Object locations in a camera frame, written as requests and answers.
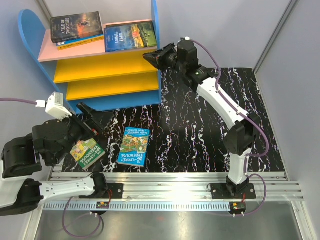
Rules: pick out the black marble pattern mat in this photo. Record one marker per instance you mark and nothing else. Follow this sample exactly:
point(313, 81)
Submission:
point(186, 133)

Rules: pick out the white slotted cable duct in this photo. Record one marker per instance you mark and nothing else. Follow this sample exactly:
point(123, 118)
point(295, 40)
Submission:
point(138, 206)

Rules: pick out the blue 26-Storey Treehouse book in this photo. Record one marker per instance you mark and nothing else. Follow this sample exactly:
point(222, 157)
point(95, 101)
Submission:
point(133, 148)

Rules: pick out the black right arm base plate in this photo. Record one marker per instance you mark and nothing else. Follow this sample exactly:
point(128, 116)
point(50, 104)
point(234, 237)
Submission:
point(219, 191)

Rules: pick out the colourful wooden bookshelf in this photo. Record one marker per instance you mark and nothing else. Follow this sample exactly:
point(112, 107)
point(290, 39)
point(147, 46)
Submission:
point(88, 74)

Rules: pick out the blue treehouse paperback book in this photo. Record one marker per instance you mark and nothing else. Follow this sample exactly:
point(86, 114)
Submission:
point(78, 42)

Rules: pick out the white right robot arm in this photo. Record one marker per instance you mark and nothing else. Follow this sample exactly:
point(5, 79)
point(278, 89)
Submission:
point(241, 130)

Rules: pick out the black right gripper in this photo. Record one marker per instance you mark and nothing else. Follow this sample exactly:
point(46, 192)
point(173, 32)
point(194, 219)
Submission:
point(157, 58)

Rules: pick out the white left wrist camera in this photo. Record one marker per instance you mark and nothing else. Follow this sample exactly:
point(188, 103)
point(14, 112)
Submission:
point(54, 106)

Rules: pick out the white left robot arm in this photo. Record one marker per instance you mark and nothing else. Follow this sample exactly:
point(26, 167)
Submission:
point(48, 143)

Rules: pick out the green 104-Storey Treehouse book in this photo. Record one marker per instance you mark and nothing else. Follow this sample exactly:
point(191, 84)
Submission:
point(86, 153)

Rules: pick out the blue Animal Farm book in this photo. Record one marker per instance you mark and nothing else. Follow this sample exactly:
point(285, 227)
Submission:
point(129, 36)

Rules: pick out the aluminium mounting rail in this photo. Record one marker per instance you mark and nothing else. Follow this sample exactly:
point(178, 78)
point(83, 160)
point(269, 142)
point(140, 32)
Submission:
point(194, 187)

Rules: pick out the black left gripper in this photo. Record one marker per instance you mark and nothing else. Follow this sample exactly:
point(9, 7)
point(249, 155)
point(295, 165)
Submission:
point(98, 120)

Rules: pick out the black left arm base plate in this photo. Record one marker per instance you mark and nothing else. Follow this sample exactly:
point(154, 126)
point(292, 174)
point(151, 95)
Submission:
point(111, 190)

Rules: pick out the dark Tale Of Two Cities book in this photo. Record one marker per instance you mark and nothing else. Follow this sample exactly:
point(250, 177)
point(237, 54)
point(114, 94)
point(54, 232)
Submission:
point(75, 26)

